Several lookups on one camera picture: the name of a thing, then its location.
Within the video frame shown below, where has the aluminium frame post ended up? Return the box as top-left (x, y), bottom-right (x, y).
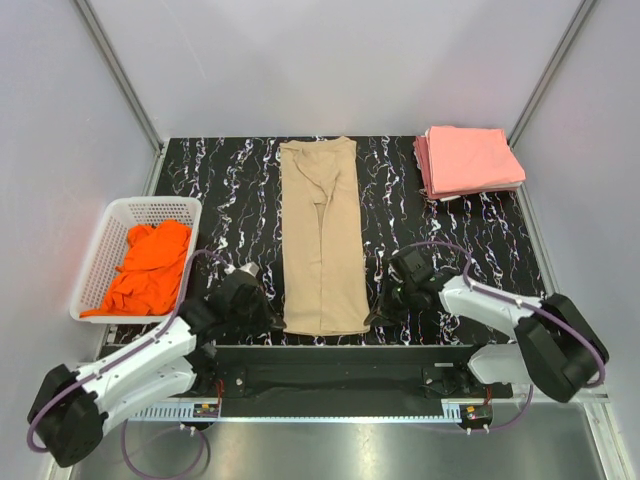
top-left (72, 0), bottom-right (169, 156)
top-left (507, 0), bottom-right (599, 148)

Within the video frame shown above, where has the beige t shirt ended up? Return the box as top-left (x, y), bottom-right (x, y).
top-left (279, 137), bottom-right (370, 337)

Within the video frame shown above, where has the right aluminium frame post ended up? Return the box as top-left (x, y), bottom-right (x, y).
top-left (507, 0), bottom-right (599, 148)

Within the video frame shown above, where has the folded pink t shirt stack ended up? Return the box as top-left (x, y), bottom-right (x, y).
top-left (413, 126), bottom-right (526, 201)

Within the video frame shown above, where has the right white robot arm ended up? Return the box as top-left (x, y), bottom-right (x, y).
top-left (365, 244), bottom-right (609, 403)

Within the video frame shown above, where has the white slotted cable duct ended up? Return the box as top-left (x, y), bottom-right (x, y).
top-left (131, 401), bottom-right (462, 425)

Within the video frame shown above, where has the orange t shirt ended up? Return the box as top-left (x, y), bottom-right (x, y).
top-left (80, 219), bottom-right (192, 318)

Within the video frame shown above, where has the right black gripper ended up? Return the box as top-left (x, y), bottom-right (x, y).
top-left (365, 275), bottom-right (418, 327)

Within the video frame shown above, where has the white plastic laundry basket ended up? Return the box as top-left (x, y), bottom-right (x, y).
top-left (69, 196), bottom-right (202, 325)

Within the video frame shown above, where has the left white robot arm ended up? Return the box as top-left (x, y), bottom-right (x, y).
top-left (27, 262), bottom-right (281, 468)

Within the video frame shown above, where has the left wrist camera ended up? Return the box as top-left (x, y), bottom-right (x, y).
top-left (224, 262), bottom-right (260, 277)

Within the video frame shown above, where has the left aluminium frame post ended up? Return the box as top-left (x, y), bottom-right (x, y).
top-left (72, 0), bottom-right (169, 156)

